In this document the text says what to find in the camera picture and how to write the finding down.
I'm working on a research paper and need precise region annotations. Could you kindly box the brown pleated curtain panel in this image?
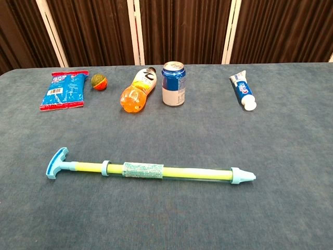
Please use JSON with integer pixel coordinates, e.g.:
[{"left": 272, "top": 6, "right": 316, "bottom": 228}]
[
  {"left": 0, "top": 0, "right": 62, "bottom": 75},
  {"left": 230, "top": 0, "right": 333, "bottom": 65},
  {"left": 140, "top": 0, "right": 232, "bottom": 66},
  {"left": 45, "top": 0, "right": 136, "bottom": 67}
]

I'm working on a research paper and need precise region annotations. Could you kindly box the yellow blue water pump toy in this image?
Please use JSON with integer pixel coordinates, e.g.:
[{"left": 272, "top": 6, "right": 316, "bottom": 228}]
[{"left": 46, "top": 147, "right": 232, "bottom": 181}]

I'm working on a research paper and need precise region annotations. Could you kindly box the blue white drink can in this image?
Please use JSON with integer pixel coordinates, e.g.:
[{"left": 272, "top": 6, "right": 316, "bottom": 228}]
[{"left": 161, "top": 61, "right": 187, "bottom": 106}]

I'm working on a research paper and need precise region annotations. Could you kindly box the blue red snack packet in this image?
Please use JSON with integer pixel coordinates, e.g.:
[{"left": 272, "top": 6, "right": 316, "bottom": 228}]
[{"left": 40, "top": 70, "right": 89, "bottom": 112}]

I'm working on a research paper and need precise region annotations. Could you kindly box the blue velvet tablecloth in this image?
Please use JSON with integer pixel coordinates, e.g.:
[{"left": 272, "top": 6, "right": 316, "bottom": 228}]
[{"left": 0, "top": 61, "right": 333, "bottom": 250}]

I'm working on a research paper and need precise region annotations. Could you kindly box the orange green small ball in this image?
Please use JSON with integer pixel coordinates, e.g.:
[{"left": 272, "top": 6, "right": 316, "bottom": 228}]
[{"left": 91, "top": 74, "right": 108, "bottom": 91}]

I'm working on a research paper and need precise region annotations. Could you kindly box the blue white toothpaste tube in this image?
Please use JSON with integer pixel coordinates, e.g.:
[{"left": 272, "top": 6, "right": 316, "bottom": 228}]
[{"left": 228, "top": 70, "right": 258, "bottom": 111}]

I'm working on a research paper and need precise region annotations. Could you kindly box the orange drink plastic bottle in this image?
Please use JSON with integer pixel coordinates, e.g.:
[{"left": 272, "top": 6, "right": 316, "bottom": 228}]
[{"left": 120, "top": 67, "right": 158, "bottom": 114}]

